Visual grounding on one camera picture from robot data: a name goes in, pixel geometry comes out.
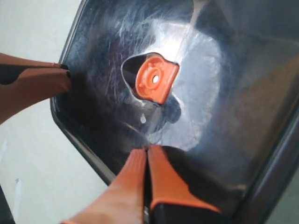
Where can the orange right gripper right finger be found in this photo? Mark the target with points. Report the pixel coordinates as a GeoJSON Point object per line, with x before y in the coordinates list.
{"type": "Point", "coordinates": [172, 202]}

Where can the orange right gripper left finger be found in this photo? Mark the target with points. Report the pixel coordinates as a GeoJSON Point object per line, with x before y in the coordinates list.
{"type": "Point", "coordinates": [123, 201]}

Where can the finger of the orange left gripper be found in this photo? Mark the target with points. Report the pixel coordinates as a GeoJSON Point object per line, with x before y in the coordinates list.
{"type": "Point", "coordinates": [31, 87]}
{"type": "Point", "coordinates": [12, 60]}

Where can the dark transparent lid orange valve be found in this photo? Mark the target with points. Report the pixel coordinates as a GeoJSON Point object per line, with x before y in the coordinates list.
{"type": "Point", "coordinates": [214, 81]}

